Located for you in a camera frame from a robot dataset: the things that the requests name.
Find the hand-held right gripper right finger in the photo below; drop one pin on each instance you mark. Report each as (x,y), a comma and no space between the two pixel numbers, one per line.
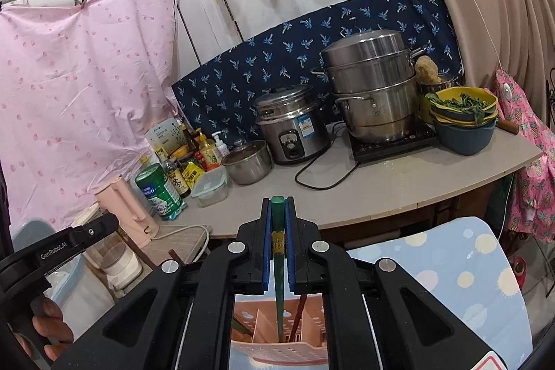
(291,253)

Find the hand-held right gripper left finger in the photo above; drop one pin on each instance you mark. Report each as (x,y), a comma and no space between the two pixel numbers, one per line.
(266,253)

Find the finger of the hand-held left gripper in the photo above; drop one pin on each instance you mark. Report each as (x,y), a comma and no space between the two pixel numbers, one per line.
(95,229)

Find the dark purple chopstick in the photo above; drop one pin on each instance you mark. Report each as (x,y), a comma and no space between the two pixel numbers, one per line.
(298,316)

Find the green chopstick gold band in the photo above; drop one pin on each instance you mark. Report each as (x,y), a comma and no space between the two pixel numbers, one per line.
(241,329)

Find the pink perforated utensil basket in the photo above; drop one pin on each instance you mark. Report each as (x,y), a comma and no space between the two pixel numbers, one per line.
(260,335)

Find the person's left hand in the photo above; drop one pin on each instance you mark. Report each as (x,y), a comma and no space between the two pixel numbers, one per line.
(54,324)

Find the pink electric kettle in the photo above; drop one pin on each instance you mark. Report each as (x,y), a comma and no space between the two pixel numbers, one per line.
(130,209)

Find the white electric appliance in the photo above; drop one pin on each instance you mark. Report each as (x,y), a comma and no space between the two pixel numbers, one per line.
(119,266)

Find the green tin can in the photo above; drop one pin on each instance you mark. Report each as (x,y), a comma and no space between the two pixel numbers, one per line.
(160,192)

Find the clear plastic food container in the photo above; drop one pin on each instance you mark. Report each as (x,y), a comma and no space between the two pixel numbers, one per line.
(210,188)

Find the small steel pot with lid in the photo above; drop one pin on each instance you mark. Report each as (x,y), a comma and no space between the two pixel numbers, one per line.
(247,164)

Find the soy sauce bottle white label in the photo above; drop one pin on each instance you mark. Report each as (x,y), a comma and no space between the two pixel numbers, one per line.
(175,183)

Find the yellow seasoning packet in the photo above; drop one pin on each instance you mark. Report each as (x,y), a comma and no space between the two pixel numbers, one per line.
(191,175)

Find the white green carton box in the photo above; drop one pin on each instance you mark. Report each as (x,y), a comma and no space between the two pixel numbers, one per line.
(164,138)

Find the yellow label bottle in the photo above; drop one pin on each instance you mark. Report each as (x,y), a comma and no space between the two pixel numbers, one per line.
(210,153)

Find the white pump bottle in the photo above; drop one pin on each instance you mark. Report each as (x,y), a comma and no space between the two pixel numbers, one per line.
(220,146)

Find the grey wooden counter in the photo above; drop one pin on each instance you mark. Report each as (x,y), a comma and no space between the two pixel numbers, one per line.
(390,188)

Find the steel rice cooker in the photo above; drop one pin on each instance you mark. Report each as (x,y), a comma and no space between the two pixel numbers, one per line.
(290,127)

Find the dark glass bottle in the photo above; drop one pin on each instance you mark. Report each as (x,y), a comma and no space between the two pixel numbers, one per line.
(188,140)

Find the pink dotted cloth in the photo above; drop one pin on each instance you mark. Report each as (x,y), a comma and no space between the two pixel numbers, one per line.
(78,101)

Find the black induction cooktop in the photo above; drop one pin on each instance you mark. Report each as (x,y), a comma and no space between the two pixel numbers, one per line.
(399,146)

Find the blue printed tablecloth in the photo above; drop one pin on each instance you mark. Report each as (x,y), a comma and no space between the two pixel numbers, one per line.
(442,279)

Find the large steel steamer pot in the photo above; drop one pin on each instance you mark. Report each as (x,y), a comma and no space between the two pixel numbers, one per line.
(373,92)

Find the navy printed cloth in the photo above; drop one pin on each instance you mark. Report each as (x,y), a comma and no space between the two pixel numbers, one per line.
(269,62)

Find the blue plastic bowl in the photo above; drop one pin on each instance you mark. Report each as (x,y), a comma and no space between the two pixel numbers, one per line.
(466,138)

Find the yellow bowl with greens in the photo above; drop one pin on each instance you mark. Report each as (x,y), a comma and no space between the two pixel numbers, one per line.
(464,103)

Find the brown loofah sponge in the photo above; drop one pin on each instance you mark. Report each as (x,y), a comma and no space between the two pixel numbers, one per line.
(427,68)

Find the wooden rolling pin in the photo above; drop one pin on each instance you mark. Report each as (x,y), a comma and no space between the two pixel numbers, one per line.
(508,126)

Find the pink pineapple print apron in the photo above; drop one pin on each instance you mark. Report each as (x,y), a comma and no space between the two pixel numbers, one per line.
(529,162)

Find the black metal chair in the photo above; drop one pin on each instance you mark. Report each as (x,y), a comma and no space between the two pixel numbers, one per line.
(550,86)

